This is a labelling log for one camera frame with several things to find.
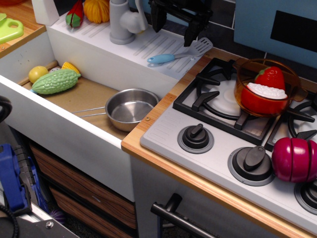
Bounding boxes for wooden drawer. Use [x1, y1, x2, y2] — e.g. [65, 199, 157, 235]
[50, 186, 137, 238]
[29, 142, 137, 231]

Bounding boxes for black stove knob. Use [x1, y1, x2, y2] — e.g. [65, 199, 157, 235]
[227, 146, 274, 186]
[294, 180, 317, 215]
[177, 123, 214, 154]

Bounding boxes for green toy bitter gourd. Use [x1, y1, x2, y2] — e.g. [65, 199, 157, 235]
[30, 69, 81, 95]

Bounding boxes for red green toy pepper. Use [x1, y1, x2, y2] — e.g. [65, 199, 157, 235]
[65, 0, 84, 28]

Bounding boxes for purple ball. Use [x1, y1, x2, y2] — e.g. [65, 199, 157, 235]
[50, 209, 66, 225]

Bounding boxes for white dotted toy ball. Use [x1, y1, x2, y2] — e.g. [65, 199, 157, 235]
[49, 67, 61, 73]

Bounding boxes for black cable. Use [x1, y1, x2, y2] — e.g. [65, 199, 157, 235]
[0, 96, 13, 124]

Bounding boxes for black oven door handle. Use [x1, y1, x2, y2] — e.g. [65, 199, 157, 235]
[151, 193, 215, 238]

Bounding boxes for yellow toy lemon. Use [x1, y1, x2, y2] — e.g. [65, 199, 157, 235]
[28, 66, 49, 83]

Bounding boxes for grey toy faucet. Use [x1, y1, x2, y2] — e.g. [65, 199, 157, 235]
[109, 0, 148, 45]

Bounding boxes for right black stove knob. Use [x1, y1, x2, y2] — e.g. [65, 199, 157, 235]
[294, 180, 317, 215]

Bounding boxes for blue clamp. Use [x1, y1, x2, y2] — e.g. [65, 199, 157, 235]
[0, 144, 49, 216]

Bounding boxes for upper wooden drawer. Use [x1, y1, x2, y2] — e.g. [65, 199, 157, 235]
[29, 142, 137, 231]

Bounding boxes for left black stove knob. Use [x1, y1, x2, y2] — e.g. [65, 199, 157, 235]
[177, 123, 214, 154]

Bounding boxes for yellow toy corn cob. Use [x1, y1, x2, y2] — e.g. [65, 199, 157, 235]
[61, 62, 80, 74]

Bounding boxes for green toy cutting board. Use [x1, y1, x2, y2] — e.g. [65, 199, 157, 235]
[0, 13, 24, 44]

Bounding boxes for red toy strawberry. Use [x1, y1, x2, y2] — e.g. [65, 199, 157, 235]
[254, 66, 285, 90]

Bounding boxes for small steel pan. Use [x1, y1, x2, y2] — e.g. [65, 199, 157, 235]
[78, 88, 159, 132]

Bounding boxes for blue handled grey spatula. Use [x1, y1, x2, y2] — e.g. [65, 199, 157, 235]
[147, 37, 213, 64]

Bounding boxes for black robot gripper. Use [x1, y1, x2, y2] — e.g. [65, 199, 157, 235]
[148, 0, 213, 47]

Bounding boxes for middle black stove knob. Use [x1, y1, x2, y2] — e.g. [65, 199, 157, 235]
[227, 146, 274, 186]

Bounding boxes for black stove burner grate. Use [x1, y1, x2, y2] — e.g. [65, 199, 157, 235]
[173, 58, 317, 150]

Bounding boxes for white block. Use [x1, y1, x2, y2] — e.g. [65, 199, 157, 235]
[32, 0, 59, 26]

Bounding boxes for magenta toy onion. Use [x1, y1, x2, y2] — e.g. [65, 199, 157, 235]
[272, 137, 317, 183]

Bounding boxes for red bowl of rice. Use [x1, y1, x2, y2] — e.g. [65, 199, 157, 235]
[241, 82, 288, 115]

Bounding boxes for orange toy pumpkin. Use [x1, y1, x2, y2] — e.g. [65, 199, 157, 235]
[84, 0, 110, 24]

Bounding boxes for lower wooden drawer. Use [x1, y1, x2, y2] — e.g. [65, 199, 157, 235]
[50, 186, 137, 238]

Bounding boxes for amber transparent toy pot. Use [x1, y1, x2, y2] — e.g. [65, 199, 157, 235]
[233, 59, 308, 117]

